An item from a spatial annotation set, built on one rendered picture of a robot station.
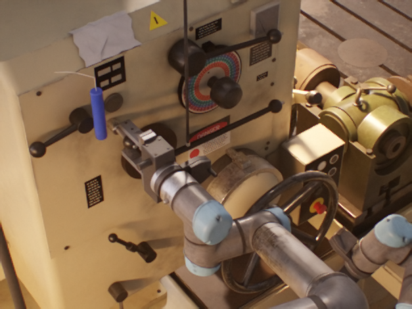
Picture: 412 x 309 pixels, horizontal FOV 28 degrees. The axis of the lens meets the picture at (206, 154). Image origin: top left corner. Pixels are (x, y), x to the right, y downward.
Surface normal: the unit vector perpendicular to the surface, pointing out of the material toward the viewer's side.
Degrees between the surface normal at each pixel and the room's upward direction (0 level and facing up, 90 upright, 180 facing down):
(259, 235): 50
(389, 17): 0
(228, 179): 30
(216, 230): 90
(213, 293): 0
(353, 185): 90
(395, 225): 25
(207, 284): 0
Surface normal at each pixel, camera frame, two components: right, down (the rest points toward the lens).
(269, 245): -0.77, -0.47
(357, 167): -0.80, 0.40
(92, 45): 0.37, -0.03
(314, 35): 0.00, -0.73
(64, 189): 0.60, 0.55
